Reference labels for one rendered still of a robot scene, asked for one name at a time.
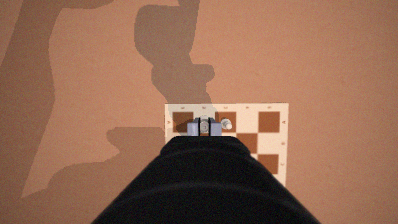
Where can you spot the brown and cream chessboard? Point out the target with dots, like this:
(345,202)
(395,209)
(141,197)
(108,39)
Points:
(262,128)

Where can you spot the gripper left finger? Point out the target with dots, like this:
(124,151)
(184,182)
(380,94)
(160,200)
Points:
(193,128)

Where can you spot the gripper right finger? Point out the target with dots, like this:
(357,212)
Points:
(215,128)

